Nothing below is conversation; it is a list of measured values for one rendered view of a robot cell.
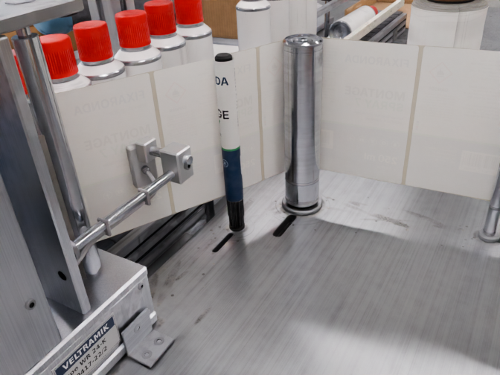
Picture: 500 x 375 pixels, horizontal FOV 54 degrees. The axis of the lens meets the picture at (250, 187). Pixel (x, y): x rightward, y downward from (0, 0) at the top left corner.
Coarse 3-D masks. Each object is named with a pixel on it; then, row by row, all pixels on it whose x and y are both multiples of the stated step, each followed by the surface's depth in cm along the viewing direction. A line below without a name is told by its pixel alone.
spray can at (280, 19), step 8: (272, 0) 77; (280, 0) 77; (288, 0) 78; (272, 8) 77; (280, 8) 77; (288, 8) 79; (272, 16) 78; (280, 16) 78; (288, 16) 79; (272, 24) 79; (280, 24) 79; (288, 24) 80; (272, 32) 79; (280, 32) 79; (288, 32) 81; (272, 40) 80; (280, 40) 80
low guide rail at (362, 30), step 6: (402, 0) 129; (390, 6) 123; (396, 6) 125; (402, 6) 130; (384, 12) 118; (390, 12) 122; (372, 18) 113; (378, 18) 114; (384, 18) 118; (366, 24) 109; (372, 24) 111; (378, 24) 115; (360, 30) 105; (366, 30) 108; (348, 36) 101; (354, 36) 103; (360, 36) 106
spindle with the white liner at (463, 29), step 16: (416, 0) 59; (432, 0) 57; (448, 0) 55; (464, 0) 55; (480, 0) 56; (416, 16) 58; (432, 16) 56; (448, 16) 55; (464, 16) 55; (480, 16) 55; (416, 32) 58; (432, 32) 56; (448, 32) 56; (464, 32) 56; (480, 32) 57
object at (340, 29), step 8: (360, 8) 115; (368, 8) 116; (344, 16) 109; (352, 16) 109; (360, 16) 111; (368, 16) 114; (336, 24) 107; (344, 24) 106; (352, 24) 107; (360, 24) 110; (336, 32) 108; (344, 32) 108
